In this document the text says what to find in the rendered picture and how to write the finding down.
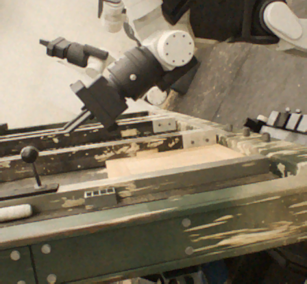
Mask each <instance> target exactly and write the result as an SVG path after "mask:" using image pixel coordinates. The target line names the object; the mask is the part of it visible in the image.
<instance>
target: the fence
mask: <svg viewBox="0 0 307 284"><path fill-rule="evenodd" d="M267 172H269V158H268V157H266V156H264V155H261V154H257V155H248V156H244V157H236V158H232V159H224V160H219V161H214V162H206V163H202V164H195V165H190V166H182V167H177V168H170V169H165V170H157V171H153V172H145V173H140V174H135V175H128V176H123V177H115V178H111V179H102V180H98V181H91V182H86V183H78V184H74V185H66V186H61V187H59V188H58V191H57V192H53V193H48V194H41V195H37V196H29V197H25V198H17V199H12V200H8V201H0V209H2V208H6V207H14V206H19V205H31V206H32V213H38V212H42V211H49V210H53V209H60V208H65V207H72V206H76V205H84V204H85V199H84V197H85V192H93V191H97V190H104V189H109V188H114V192H115V195H116V199H119V198H127V197H131V196H138V195H142V194H150V193H154V192H161V191H166V190H173V189H178V188H185V187H189V186H194V185H200V184H205V183H212V182H216V181H224V180H228V179H235V178H240V177H247V176H252V175H259V174H263V173H267Z"/></svg>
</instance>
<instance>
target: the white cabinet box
mask: <svg viewBox="0 0 307 284"><path fill-rule="evenodd" d="M78 80H81V81H82V82H83V83H84V84H85V86H86V85H87V84H88V83H90V82H91V81H92V80H93V78H91V77H89V76H88V75H87V73H86V72H84V71H82V70H80V69H78V68H76V67H74V66H72V65H70V64H68V63H66V62H64V61H62V60H54V61H53V64H52V65H51V68H50V69H49V72H48V74H47V77H46V79H45V82H44V84H43V85H42V88H41V90H40V93H39V95H38V97H40V98H42V99H44V100H46V101H48V102H50V103H53V104H54V105H57V106H59V107H61V108H63V109H66V110H68V111H70V112H73V113H74V114H79V113H81V112H82V110H81V108H82V107H83V106H84V104H83V103H82V102H81V101H80V99H79V98H78V97H77V96H76V95H75V93H74V92H73V91H72V89H70V85H71V84H74V83H75V82H76V81H78ZM126 100H127V102H126V103H127V104H128V105H129V108H128V109H127V110H125V111H124V113H128V112H138V111H144V110H149V109H159V107H157V106H155V105H150V104H149V103H148V102H146V101H143V100H142V99H139V100H137V102H134V101H133V100H131V99H126Z"/></svg>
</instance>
